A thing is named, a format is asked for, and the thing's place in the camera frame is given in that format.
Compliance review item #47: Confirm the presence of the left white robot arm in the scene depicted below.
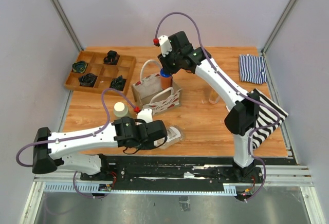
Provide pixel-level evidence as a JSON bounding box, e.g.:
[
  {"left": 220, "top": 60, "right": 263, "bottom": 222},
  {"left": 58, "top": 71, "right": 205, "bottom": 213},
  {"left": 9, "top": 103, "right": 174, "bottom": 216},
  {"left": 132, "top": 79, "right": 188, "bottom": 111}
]
[{"left": 32, "top": 117, "right": 168, "bottom": 181}]

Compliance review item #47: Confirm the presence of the wooden compartment tray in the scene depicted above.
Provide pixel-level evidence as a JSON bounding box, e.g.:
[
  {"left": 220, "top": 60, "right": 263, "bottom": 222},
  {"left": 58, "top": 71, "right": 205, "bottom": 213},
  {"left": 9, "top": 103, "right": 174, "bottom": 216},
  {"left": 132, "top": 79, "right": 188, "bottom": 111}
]
[{"left": 64, "top": 51, "right": 136, "bottom": 95}]

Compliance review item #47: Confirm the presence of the black white striped cloth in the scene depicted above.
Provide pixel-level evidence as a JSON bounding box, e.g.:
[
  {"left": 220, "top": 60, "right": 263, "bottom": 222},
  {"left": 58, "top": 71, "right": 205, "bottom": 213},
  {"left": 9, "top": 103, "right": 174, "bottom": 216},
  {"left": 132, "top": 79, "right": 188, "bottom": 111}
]
[{"left": 252, "top": 89, "right": 288, "bottom": 150}]

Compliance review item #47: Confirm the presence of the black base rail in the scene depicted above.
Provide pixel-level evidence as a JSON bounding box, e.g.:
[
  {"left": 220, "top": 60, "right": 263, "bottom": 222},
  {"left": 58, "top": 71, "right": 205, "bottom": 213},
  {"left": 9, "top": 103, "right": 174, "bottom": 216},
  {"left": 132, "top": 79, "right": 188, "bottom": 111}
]
[{"left": 79, "top": 155, "right": 263, "bottom": 192}]

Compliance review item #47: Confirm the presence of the green patterned rolled belt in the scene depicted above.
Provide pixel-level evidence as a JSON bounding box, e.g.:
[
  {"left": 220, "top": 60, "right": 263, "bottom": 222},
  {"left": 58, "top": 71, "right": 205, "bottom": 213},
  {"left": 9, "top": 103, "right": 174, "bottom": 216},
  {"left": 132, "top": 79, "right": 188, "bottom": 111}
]
[{"left": 72, "top": 61, "right": 88, "bottom": 73}]

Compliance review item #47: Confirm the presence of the blue white striped cloth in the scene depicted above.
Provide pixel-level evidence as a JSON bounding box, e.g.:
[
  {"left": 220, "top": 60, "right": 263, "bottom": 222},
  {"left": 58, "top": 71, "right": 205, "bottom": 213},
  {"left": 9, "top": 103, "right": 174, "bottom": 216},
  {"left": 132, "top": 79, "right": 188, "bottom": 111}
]
[{"left": 239, "top": 54, "right": 267, "bottom": 85}]

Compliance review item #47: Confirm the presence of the clear bottle white cap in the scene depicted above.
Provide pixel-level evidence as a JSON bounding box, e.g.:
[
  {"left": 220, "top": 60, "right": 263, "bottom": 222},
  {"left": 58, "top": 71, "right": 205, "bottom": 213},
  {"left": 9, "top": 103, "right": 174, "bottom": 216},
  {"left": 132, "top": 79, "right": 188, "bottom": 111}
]
[{"left": 159, "top": 126, "right": 185, "bottom": 150}]

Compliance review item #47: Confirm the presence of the orange spray bottle back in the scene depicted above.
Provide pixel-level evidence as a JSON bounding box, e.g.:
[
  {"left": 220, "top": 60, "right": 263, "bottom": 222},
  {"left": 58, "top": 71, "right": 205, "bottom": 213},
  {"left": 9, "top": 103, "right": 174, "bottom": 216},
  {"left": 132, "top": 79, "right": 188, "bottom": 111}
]
[{"left": 160, "top": 68, "right": 172, "bottom": 90}]

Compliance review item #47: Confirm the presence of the clear bottle pink cap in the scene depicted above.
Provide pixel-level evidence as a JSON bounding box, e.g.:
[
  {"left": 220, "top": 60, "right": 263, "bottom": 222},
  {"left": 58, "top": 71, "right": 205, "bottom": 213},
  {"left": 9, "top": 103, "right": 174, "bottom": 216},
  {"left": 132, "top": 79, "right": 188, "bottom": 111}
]
[{"left": 208, "top": 89, "right": 221, "bottom": 104}]

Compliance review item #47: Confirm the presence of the small black rolled belt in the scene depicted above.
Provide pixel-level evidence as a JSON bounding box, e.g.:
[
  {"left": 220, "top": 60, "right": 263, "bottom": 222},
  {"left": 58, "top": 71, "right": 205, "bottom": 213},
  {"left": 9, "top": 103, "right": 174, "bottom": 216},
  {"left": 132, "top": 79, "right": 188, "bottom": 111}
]
[{"left": 103, "top": 50, "right": 120, "bottom": 65}]

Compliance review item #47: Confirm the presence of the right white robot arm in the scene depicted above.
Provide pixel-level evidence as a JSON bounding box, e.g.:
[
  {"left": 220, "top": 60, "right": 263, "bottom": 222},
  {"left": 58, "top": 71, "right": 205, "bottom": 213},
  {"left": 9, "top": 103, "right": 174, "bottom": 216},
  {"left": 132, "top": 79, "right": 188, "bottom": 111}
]
[{"left": 153, "top": 31, "right": 260, "bottom": 183}]

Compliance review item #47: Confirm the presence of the canvas tote bag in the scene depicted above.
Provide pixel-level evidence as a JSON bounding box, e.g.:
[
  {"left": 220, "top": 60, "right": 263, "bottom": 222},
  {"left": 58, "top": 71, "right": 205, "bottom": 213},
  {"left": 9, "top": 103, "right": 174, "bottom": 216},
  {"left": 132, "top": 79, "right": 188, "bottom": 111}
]
[{"left": 131, "top": 60, "right": 182, "bottom": 115}]

